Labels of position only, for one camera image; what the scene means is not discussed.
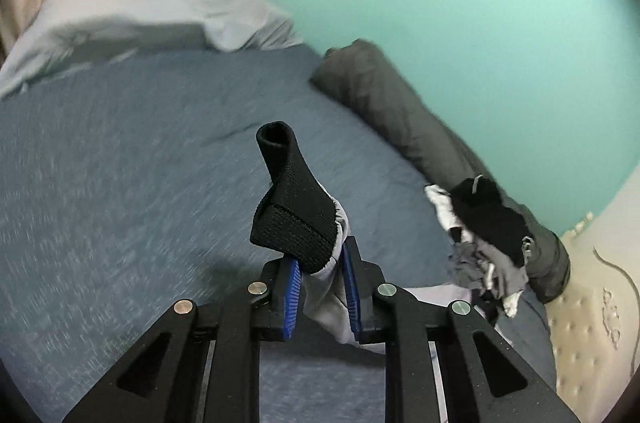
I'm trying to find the black garment with drawstring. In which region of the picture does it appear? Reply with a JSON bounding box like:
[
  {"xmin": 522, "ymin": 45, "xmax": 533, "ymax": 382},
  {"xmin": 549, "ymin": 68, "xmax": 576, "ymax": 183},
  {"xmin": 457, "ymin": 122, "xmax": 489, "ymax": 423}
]
[{"xmin": 449, "ymin": 175, "xmax": 533, "ymax": 268}]

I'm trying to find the white garment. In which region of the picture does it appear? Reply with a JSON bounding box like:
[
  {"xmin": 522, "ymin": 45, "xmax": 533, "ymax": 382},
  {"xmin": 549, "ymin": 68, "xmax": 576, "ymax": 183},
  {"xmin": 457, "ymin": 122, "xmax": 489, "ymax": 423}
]
[{"xmin": 424, "ymin": 184, "xmax": 474, "ymax": 243}]

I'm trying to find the grey black zip jacket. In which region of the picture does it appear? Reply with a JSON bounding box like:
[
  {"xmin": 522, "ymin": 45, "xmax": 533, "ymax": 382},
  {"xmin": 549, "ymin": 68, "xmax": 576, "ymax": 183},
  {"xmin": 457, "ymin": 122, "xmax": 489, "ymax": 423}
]
[{"xmin": 250, "ymin": 122, "xmax": 359, "ymax": 346}]

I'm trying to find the dark grey garment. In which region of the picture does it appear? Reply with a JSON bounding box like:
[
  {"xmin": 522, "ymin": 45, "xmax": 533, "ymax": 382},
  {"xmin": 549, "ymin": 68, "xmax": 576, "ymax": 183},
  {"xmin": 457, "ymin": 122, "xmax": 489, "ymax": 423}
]
[{"xmin": 451, "ymin": 239, "xmax": 528, "ymax": 310}]

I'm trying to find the blue patterned bed sheet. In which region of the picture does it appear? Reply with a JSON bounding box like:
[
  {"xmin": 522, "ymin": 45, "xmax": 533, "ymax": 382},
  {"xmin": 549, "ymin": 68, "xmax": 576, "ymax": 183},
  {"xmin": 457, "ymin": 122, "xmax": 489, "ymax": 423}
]
[{"xmin": 0, "ymin": 41, "xmax": 559, "ymax": 423}]

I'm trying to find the light grey blanket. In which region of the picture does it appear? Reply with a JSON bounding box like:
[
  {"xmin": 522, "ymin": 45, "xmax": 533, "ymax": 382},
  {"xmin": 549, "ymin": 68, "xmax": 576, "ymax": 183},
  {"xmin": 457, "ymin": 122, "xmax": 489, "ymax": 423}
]
[{"xmin": 1, "ymin": 0, "xmax": 303, "ymax": 97}]

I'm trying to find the cream tufted headboard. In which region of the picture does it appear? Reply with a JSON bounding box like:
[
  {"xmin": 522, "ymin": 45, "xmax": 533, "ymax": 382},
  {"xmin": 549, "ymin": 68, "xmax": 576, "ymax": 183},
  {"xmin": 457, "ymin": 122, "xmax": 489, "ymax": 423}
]
[{"xmin": 547, "ymin": 170, "xmax": 640, "ymax": 422}]

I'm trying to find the dark grey rolled duvet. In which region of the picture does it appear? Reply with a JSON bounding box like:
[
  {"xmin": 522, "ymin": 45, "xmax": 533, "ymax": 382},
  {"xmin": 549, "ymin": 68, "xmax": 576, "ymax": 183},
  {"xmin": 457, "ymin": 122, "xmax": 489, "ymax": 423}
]
[{"xmin": 311, "ymin": 39, "xmax": 570, "ymax": 304}]

